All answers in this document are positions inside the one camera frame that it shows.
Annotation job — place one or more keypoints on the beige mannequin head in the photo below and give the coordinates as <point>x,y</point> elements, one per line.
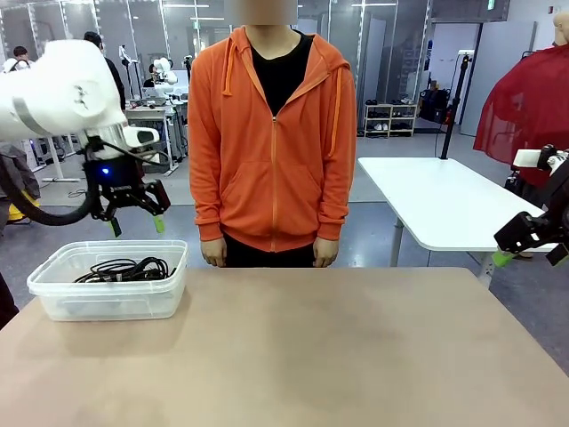
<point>562,26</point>

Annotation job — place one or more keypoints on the yellow fabric item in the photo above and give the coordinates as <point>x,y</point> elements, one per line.
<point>18,215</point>

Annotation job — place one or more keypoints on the wooden shoe rack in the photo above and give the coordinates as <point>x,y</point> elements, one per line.
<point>391,118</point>

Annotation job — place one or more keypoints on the red sheer cape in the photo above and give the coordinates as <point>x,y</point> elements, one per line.
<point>524,111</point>

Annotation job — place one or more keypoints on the person's left forearm orange sleeve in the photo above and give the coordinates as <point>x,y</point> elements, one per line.
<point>331,213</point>

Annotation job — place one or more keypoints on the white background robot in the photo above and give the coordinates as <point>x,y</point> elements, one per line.
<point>166,71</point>

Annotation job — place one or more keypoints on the gray jacket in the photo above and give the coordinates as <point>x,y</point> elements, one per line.
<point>18,178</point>

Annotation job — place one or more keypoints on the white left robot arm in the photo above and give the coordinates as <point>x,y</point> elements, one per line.
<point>66,89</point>

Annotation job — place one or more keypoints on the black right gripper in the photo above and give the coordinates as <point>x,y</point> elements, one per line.
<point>560,200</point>

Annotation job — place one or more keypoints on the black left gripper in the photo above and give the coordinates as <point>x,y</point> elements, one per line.
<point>113,178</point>

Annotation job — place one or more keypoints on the person's right hand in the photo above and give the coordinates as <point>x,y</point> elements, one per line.
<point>213,253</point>

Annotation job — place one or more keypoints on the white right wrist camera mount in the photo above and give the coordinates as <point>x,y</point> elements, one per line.
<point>526,158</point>

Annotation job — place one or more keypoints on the man in black jacket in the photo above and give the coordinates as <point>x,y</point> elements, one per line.
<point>93,37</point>

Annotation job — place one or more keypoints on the black equipment bags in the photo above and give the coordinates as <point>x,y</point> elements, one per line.
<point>433,107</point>

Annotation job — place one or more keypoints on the white background desk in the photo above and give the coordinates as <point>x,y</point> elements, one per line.
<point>62,179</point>

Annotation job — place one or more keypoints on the gray workbench desk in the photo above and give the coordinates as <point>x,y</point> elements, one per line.
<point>151,113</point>

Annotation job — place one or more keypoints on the white side table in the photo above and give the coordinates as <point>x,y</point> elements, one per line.
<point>444,195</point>

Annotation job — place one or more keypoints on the person's right forearm orange sleeve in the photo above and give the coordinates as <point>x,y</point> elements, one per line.
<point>206,213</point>

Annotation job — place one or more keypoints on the person's left hand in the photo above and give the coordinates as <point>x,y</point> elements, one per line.
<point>325,253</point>

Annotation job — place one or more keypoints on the bystander in dark clothes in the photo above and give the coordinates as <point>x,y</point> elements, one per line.
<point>6,302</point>

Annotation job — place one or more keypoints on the person in orange hoodie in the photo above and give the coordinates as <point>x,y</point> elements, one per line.
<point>271,178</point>

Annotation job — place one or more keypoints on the black tripod stand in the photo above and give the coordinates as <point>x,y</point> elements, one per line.
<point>444,155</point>

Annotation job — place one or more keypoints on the clear plastic storage bin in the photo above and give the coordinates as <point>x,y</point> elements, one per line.
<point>111,302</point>

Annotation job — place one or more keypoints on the black light stand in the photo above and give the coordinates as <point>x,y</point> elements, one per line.
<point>189,66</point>

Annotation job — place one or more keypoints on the black bag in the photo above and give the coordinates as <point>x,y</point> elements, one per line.
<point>529,193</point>

